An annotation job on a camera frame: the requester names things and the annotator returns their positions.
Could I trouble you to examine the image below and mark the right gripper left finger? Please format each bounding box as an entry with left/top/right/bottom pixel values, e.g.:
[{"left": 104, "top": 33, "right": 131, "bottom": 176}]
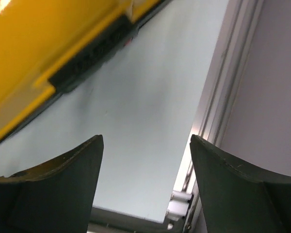
[{"left": 0, "top": 135, "right": 104, "bottom": 233}]

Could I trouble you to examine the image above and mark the black combination lock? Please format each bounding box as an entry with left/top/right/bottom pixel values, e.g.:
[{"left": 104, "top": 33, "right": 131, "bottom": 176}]
[{"left": 49, "top": 16, "right": 138, "bottom": 93}]

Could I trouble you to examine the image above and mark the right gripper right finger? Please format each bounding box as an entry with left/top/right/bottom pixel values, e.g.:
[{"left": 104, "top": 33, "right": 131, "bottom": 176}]
[{"left": 190, "top": 135, "right": 291, "bottom": 233}]

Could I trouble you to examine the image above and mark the yellow Pikachu hard-shell suitcase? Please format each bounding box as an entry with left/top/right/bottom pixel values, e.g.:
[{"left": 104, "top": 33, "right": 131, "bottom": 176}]
[{"left": 0, "top": 0, "right": 168, "bottom": 143}]

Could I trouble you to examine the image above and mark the aluminium frame rail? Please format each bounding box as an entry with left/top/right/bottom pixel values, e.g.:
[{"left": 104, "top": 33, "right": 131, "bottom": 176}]
[{"left": 165, "top": 0, "right": 263, "bottom": 233}]

